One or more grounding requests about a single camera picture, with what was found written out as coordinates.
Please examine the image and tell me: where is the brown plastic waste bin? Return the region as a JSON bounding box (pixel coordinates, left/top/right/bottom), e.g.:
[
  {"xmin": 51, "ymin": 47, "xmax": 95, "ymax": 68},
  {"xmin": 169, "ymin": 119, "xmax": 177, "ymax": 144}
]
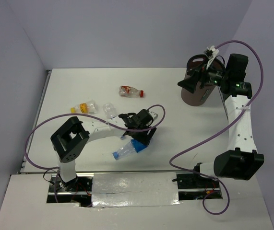
[{"xmin": 181, "ymin": 54, "xmax": 225, "ymax": 106}]

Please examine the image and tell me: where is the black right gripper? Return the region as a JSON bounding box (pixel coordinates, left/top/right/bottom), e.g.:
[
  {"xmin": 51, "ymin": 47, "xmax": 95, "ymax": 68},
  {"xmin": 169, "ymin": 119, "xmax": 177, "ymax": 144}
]
[{"xmin": 178, "ymin": 57, "xmax": 230, "ymax": 93}]

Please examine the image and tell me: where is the red cap clear bottle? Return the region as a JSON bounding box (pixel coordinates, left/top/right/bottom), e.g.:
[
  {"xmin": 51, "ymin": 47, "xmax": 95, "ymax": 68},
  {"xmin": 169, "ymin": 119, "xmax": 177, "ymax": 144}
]
[{"xmin": 119, "ymin": 85, "xmax": 144, "ymax": 98}]

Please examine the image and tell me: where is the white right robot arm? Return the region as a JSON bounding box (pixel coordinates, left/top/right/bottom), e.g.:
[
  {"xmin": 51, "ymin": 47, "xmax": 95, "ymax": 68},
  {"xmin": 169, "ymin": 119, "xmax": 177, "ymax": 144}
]
[{"xmin": 178, "ymin": 54, "xmax": 264, "ymax": 187}]

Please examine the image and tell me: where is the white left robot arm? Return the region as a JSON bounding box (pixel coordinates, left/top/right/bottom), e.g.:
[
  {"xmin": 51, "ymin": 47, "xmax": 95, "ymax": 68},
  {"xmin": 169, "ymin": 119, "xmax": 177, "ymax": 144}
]
[{"xmin": 50, "ymin": 109, "xmax": 158, "ymax": 191}]

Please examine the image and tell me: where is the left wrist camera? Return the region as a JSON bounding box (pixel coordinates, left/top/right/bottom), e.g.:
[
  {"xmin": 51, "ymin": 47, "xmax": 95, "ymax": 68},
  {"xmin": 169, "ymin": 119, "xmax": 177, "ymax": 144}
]
[{"xmin": 149, "ymin": 111, "xmax": 158, "ymax": 121}]

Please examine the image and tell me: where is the yellow cap orange label bottle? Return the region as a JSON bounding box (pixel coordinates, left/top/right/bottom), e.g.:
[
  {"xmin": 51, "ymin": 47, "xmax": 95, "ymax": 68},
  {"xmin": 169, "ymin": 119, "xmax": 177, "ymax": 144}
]
[{"xmin": 70, "ymin": 100, "xmax": 97, "ymax": 115}]

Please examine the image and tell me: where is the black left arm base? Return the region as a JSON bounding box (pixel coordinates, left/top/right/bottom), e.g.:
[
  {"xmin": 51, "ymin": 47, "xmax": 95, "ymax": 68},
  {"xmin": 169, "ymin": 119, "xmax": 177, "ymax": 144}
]
[{"xmin": 46, "ymin": 175, "xmax": 93, "ymax": 207}]

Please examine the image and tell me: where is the white foil covered front board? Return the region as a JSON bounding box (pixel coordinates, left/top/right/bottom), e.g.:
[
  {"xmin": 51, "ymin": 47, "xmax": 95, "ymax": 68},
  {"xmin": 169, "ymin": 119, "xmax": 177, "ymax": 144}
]
[{"xmin": 0, "ymin": 172, "xmax": 273, "ymax": 230}]

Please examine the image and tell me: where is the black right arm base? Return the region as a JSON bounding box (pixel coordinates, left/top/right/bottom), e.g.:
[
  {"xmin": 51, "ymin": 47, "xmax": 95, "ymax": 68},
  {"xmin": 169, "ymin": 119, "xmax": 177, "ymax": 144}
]
[{"xmin": 172, "ymin": 173, "xmax": 220, "ymax": 191}]

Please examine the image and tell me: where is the blue label white cap bottle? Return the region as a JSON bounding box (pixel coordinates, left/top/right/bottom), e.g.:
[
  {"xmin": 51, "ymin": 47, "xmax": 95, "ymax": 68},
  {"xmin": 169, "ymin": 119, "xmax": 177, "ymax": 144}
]
[{"xmin": 102, "ymin": 103, "xmax": 118, "ymax": 119}]

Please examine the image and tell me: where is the blue cap crushed water bottle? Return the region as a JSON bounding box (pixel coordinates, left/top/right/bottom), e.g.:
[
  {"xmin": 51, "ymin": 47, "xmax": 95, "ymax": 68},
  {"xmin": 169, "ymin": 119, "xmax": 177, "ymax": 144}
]
[{"xmin": 112, "ymin": 139, "xmax": 147, "ymax": 160}]

